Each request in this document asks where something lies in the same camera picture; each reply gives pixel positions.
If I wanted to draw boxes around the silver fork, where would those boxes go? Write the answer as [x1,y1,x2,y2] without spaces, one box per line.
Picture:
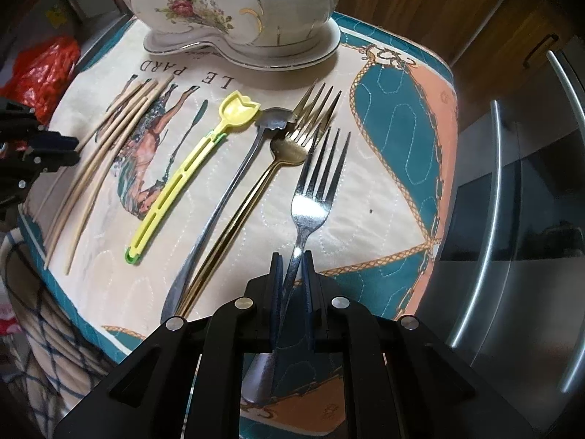
[242,139,350,404]

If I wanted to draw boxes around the yellow tulip clip stick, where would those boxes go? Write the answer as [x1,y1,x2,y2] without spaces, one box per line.
[125,90,261,264]

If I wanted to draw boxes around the wooden chopstick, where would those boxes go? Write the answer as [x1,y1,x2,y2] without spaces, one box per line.
[75,74,138,153]
[45,79,159,267]
[64,74,175,277]
[64,77,173,256]

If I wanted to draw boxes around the gold fork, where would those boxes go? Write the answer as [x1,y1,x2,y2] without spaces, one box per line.
[292,82,334,141]

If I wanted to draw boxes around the red plastic bag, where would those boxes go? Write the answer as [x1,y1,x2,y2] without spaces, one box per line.
[1,35,80,126]

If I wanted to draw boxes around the horse print quilted mat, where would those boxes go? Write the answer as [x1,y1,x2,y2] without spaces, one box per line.
[19,16,457,363]

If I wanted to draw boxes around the gold spoon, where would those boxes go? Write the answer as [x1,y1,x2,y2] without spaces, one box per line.
[174,135,314,318]

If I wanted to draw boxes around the stainless steel appliance door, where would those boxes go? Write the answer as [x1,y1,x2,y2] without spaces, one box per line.
[419,35,585,394]

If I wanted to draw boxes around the silver flower spoon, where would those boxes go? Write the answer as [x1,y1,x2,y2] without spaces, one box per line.
[160,107,298,323]

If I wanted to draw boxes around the plaid cloth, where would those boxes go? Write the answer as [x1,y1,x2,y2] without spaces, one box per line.
[1,229,115,438]

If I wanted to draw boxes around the floral ceramic utensil holder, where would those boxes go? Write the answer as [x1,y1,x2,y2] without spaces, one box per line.
[124,0,341,71]

